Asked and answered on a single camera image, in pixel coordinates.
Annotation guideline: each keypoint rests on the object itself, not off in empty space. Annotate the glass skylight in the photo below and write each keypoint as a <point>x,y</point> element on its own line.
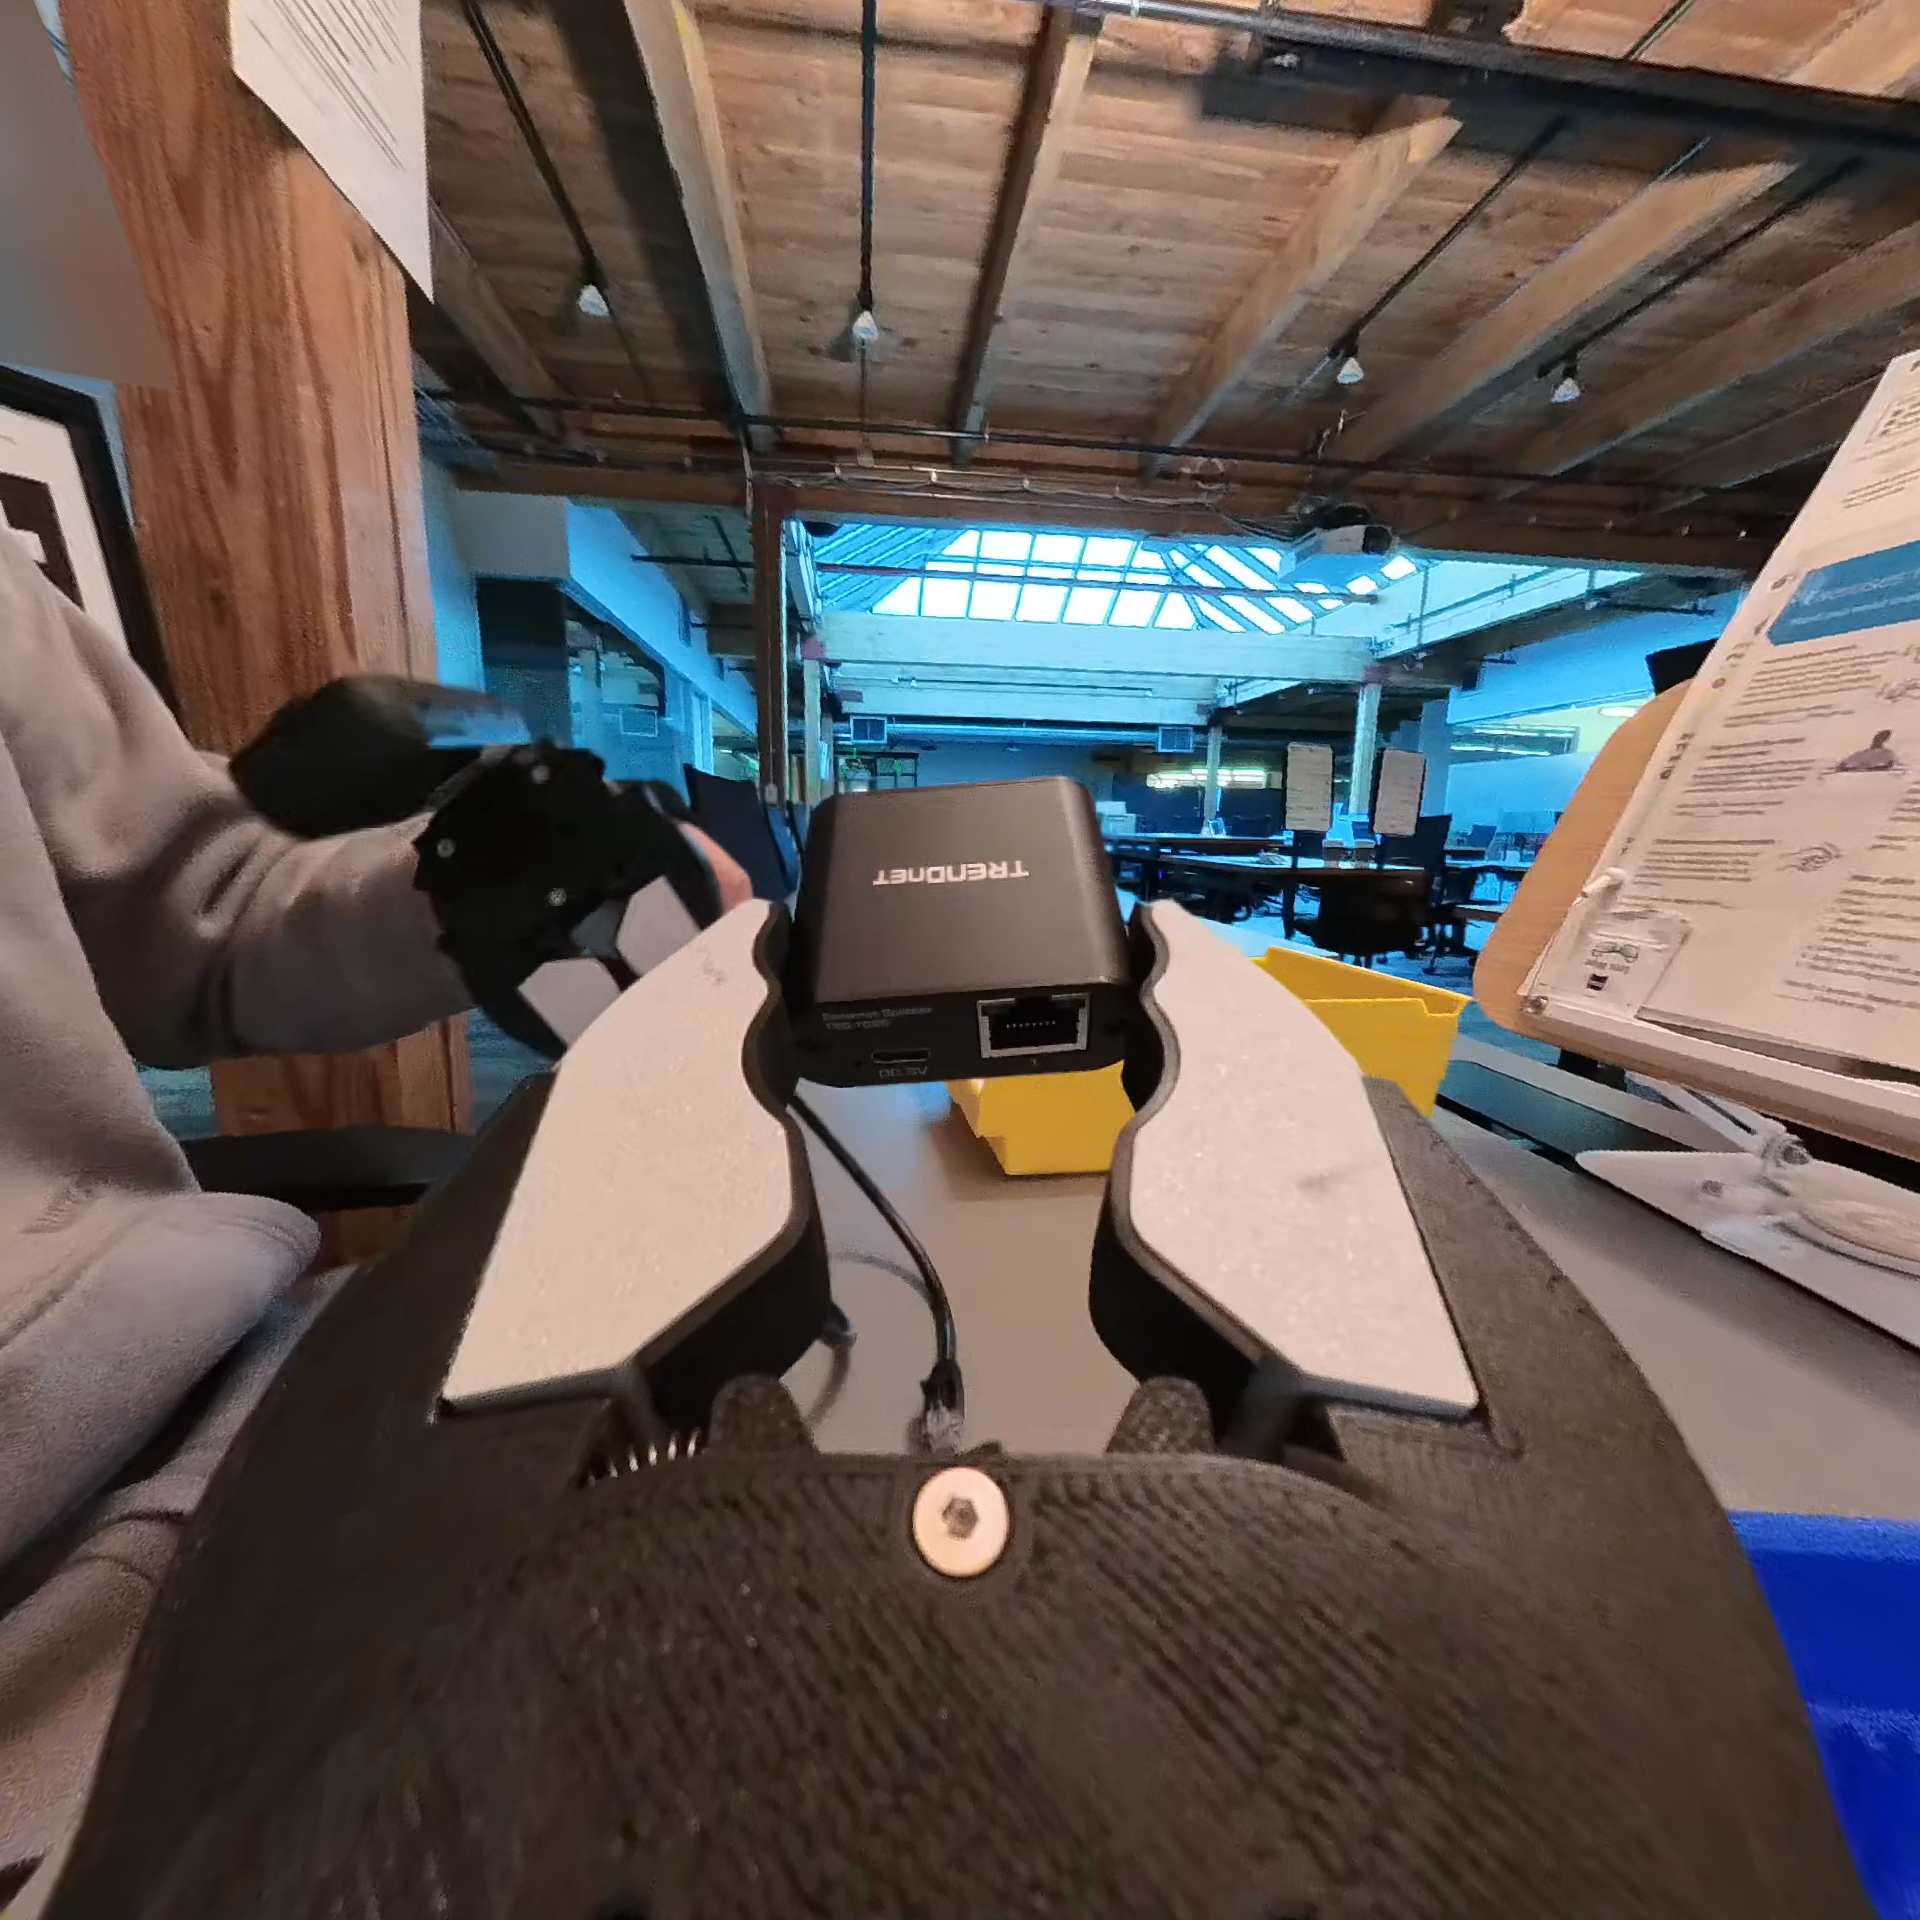
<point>1051,595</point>

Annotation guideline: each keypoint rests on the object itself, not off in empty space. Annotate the yellow plastic bin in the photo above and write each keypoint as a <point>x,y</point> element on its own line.
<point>1365,1020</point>

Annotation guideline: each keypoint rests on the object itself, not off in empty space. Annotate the clear plastic packaging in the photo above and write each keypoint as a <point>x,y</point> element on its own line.
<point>1726,1200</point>

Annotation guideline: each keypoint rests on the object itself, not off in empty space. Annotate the dark office table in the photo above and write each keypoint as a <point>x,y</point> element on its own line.
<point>1352,886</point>

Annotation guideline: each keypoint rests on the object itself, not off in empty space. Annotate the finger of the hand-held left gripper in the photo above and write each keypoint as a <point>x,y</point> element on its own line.
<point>668,921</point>
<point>571,998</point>

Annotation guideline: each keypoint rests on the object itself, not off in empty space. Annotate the white paper sheet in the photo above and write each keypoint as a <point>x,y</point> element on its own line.
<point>344,90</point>

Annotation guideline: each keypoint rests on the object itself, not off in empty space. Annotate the person's left hand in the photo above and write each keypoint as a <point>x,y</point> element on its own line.
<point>731,872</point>

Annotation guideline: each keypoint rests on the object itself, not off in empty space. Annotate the black network adapter box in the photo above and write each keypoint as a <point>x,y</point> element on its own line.
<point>961,901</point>

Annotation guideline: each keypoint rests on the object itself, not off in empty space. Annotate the black framed picture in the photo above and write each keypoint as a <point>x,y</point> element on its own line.
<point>62,480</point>

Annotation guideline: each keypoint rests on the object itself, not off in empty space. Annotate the blue plastic bin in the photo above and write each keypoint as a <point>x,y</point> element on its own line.
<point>1847,1695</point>

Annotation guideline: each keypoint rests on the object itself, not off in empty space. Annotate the wooden document board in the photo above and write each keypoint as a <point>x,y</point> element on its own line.
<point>1559,869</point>

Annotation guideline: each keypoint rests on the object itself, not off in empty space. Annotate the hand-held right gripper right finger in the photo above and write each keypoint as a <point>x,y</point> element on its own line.
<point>1276,1185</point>

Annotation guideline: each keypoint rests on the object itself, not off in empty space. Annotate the wooden pillar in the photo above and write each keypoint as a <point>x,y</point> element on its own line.
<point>273,451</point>

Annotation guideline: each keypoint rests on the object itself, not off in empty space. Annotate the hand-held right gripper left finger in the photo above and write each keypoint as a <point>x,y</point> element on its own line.
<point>646,1185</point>

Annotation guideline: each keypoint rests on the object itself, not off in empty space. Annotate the hanging paper sign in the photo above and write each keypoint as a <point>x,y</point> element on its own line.
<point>1309,789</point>
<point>1399,793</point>

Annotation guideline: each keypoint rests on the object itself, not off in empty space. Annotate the black chair armrest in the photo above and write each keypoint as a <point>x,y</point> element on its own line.
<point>332,1165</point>

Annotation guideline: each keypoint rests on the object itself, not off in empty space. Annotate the printed instruction sheet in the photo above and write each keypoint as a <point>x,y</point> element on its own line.
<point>1802,841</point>

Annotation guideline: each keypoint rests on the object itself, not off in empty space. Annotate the person's grey clothing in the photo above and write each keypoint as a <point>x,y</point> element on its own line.
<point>122,1321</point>

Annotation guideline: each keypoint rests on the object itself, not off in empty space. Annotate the person's left forearm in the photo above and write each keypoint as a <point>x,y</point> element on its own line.
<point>180,869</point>

